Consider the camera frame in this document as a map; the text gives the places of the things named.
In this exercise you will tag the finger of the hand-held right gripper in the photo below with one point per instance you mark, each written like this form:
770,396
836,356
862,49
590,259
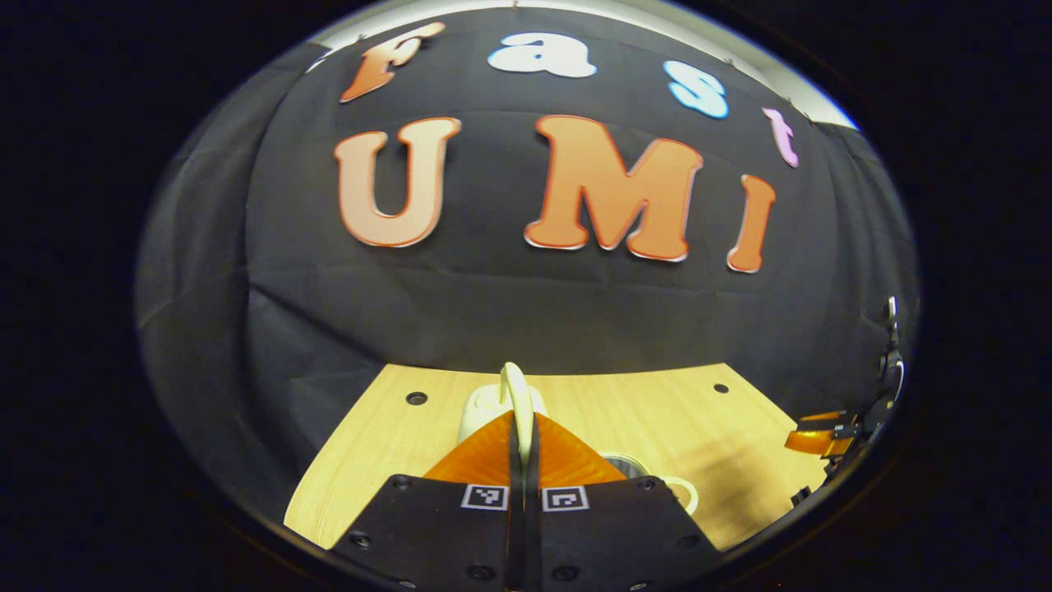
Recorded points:
822,418
814,442

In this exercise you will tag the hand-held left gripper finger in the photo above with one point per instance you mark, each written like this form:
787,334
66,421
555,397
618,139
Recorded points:
532,534
515,534

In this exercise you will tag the cream yellow suitcase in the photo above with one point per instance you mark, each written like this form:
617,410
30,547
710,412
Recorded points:
481,411

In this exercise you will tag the black table bracket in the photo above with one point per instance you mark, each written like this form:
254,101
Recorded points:
801,495

